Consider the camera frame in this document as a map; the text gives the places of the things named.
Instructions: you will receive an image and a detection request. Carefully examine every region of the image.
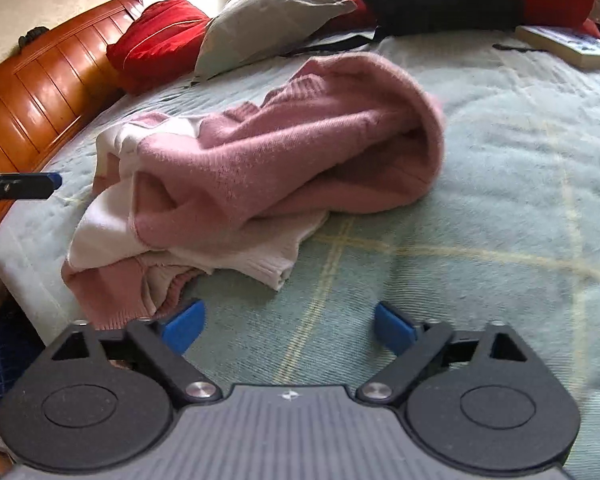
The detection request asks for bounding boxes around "red duvet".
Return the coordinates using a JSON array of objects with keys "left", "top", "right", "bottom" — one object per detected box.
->
[{"left": 106, "top": 0, "right": 212, "bottom": 95}]

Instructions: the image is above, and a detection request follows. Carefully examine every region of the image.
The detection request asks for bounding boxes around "pink and white sweater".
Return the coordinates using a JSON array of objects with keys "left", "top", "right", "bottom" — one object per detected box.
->
[{"left": 61, "top": 52, "right": 448, "bottom": 331}]

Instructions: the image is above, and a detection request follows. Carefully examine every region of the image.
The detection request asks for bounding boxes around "small dark object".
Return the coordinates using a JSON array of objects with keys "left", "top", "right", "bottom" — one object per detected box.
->
[{"left": 19, "top": 26, "right": 51, "bottom": 47}]

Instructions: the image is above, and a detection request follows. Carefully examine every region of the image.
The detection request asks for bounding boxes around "grey checked pillow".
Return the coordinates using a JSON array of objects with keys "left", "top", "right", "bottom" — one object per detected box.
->
[{"left": 194, "top": 0, "right": 357, "bottom": 81}]

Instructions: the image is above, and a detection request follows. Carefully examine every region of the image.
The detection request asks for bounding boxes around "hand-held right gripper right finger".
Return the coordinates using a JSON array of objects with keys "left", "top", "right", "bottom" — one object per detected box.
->
[{"left": 355, "top": 301, "right": 531, "bottom": 407}]

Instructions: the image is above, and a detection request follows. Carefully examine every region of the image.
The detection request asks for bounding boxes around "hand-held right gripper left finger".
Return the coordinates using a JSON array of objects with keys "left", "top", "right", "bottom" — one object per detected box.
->
[{"left": 50, "top": 299, "right": 224, "bottom": 408}]

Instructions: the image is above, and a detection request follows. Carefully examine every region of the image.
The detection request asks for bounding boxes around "wooden headboard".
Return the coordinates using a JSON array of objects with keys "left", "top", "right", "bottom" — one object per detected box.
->
[{"left": 0, "top": 0, "right": 146, "bottom": 256}]

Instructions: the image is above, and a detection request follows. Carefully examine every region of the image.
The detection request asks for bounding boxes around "book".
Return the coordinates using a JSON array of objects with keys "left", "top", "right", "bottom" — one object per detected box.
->
[{"left": 515, "top": 25, "right": 600, "bottom": 71}]

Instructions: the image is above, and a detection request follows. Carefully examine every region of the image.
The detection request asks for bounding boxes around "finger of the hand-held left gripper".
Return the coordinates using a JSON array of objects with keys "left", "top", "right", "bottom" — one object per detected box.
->
[{"left": 0, "top": 172, "right": 62, "bottom": 202}]

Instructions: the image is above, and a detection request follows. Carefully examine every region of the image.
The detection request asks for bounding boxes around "green checked bedspread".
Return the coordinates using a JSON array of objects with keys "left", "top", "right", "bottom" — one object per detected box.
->
[{"left": 0, "top": 25, "right": 600, "bottom": 480}]

